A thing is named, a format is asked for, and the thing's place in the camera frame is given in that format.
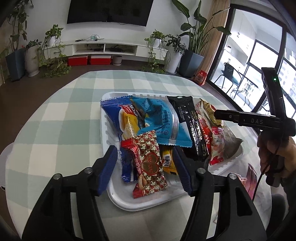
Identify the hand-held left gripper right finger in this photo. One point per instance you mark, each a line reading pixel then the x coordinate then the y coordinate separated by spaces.
pixel 182 170

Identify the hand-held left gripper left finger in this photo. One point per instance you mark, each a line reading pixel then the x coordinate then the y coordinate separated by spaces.
pixel 107 168

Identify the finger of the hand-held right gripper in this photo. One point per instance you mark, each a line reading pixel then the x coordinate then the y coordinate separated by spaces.
pixel 249 119

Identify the yellow orange barcode packet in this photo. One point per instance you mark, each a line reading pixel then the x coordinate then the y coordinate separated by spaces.
pixel 168 162

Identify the dark blue white snack packet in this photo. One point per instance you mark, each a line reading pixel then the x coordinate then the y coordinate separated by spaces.
pixel 127 164

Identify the clear packet dark contents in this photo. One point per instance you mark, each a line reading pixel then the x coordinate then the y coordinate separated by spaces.
pixel 231 143

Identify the red gold heart snack packet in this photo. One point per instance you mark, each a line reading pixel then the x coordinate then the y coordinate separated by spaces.
pixel 148 166

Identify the red white patterned packet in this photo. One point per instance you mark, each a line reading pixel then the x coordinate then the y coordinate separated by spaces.
pixel 215 148

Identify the gold cream snack packet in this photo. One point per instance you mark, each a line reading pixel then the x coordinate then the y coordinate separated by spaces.
pixel 207 109

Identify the white plastic tray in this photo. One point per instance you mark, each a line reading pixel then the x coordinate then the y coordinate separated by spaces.
pixel 138 201

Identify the yellow snack packet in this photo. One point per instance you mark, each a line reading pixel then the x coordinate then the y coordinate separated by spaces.
pixel 130 126

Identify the black long snack packet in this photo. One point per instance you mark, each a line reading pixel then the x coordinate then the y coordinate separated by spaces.
pixel 189 118

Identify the light blue snack packet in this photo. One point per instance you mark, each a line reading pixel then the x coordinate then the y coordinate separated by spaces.
pixel 164 120

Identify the dark blue biscuit packet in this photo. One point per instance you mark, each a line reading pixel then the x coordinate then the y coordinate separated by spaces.
pixel 111 111

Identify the person's right hand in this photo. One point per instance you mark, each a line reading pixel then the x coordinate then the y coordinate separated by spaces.
pixel 288 150

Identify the balcony table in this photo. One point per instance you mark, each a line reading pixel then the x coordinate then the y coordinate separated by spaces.
pixel 248 84

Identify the glass balcony door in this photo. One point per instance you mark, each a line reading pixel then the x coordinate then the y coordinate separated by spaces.
pixel 259 46

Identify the black balcony chair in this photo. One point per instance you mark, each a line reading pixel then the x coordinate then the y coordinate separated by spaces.
pixel 227 74

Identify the pink foil packet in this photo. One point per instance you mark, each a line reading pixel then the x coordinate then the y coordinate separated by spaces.
pixel 251 180

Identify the red gift bag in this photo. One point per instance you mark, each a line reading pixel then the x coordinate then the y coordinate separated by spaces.
pixel 200 77

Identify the grey-blue square plant pot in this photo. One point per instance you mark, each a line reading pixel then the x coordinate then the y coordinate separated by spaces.
pixel 190 64

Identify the beige curtain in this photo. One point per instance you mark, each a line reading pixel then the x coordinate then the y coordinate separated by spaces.
pixel 217 34

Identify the white round tall pot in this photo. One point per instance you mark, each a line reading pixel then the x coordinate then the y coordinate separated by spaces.
pixel 173 60

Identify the large broadleaf plant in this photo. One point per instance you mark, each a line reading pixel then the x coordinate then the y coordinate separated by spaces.
pixel 196 30

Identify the green shrub plant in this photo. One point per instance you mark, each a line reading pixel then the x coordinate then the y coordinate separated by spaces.
pixel 177 44

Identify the red storage box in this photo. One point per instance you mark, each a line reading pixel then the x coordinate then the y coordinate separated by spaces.
pixel 78 61
pixel 100 60

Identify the small grey pot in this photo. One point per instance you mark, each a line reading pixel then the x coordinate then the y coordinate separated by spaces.
pixel 117 60

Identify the trailing vine plant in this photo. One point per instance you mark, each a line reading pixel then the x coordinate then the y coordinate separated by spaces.
pixel 56 68

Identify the potted vine plant white pot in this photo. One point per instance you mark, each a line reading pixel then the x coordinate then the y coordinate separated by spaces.
pixel 157 38

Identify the white television cabinet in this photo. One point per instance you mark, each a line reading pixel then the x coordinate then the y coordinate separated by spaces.
pixel 97 45

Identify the white ribbed plant pot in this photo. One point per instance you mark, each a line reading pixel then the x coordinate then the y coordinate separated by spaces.
pixel 32 61

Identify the blue square plant pot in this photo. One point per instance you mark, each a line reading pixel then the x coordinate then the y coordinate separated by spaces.
pixel 15 66

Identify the small potted plant white pot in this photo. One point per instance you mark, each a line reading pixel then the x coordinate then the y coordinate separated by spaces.
pixel 53 34

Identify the small bushy plant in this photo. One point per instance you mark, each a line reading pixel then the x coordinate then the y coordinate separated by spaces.
pixel 33 43

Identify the tall leafy plant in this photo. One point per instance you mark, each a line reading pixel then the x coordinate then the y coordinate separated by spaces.
pixel 17 27

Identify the black wall television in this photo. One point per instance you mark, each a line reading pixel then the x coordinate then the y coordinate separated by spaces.
pixel 108 10

